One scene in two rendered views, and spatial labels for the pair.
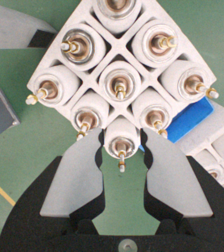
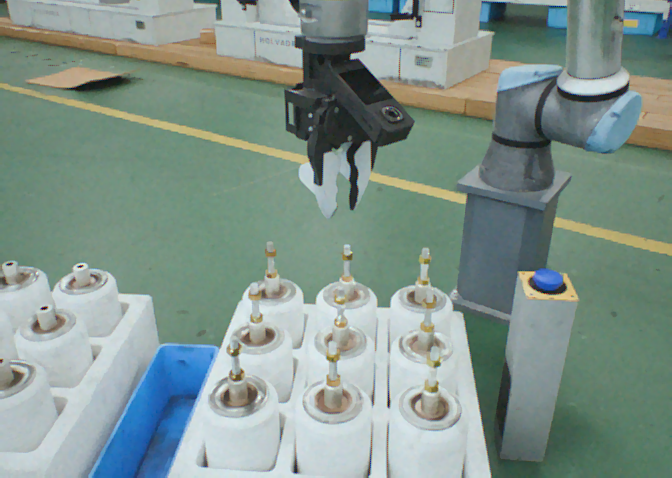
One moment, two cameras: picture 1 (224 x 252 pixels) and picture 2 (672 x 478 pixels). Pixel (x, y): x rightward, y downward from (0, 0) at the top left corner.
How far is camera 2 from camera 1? 0.67 m
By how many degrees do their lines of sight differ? 41
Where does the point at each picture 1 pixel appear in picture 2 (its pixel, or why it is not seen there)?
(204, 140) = (91, 398)
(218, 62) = not seen: outside the picture
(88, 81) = (382, 357)
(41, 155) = (370, 275)
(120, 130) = (290, 310)
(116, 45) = (383, 412)
